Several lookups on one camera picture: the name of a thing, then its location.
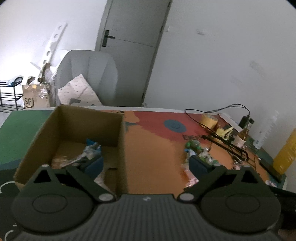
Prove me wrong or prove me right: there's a pink snack packet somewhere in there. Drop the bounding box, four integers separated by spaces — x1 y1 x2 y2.
186 178 199 188

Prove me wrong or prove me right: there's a blue snack packet in box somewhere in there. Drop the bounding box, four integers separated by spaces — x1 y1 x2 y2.
82 138 101 160

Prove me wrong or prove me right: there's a blue white snack packet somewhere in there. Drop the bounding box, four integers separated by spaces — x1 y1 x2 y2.
184 149 201 161

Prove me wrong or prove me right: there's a green snack packet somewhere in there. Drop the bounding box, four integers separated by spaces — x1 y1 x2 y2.
185 140 203 152

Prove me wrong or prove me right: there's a key bunch with pink charm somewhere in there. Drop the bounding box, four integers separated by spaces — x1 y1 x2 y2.
232 156 250 170

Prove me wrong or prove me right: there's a yellow toy figure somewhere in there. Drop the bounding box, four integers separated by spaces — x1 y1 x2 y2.
215 127 234 141

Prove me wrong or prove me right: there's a brown glass bottle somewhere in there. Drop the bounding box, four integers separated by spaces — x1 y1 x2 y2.
232 128 249 148

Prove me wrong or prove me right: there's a brown cardboard box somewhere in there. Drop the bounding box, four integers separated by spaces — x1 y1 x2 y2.
14 105 128 195

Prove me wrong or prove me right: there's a yellow tape roll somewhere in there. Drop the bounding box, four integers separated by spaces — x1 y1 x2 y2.
200 113 218 130

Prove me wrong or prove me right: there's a colourful printed table mat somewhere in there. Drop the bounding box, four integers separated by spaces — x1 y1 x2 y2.
1 110 281 240

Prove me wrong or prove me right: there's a white power strip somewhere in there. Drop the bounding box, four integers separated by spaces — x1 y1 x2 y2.
218 113 242 132

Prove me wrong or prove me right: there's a black power adapter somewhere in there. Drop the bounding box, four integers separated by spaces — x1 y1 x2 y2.
238 115 249 128

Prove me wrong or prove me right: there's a small blue white packet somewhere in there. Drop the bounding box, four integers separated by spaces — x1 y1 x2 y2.
265 180 283 189

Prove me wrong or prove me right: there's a clear plastic water bottle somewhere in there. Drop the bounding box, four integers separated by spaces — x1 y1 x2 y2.
253 111 279 150

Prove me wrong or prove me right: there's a black flat box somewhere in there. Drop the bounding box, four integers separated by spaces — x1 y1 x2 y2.
259 158 285 183

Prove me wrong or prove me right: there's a yellow plastic bag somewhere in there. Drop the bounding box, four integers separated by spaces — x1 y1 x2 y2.
273 128 296 175

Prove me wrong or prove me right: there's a white dotted cushion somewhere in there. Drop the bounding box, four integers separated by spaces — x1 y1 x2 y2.
57 74 103 106

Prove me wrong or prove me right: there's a brown SF paper bag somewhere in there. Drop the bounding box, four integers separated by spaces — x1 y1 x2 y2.
22 84 50 109

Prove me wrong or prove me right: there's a grey armchair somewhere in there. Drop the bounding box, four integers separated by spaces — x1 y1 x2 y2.
56 50 118 106

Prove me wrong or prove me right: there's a black metal rack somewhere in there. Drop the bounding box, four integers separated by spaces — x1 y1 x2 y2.
1 76 25 113

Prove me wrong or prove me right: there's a white perforated board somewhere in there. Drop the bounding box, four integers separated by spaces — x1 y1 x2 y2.
29 22 68 77

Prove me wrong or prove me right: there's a grey door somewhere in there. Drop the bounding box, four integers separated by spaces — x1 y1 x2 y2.
95 0 171 106

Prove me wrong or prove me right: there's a black wire stand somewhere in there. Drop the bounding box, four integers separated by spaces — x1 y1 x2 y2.
201 135 249 161

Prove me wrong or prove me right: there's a black cable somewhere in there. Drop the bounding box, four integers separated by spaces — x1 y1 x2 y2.
184 103 258 167

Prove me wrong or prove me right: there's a black door handle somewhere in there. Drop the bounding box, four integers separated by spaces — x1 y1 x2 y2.
102 30 115 47

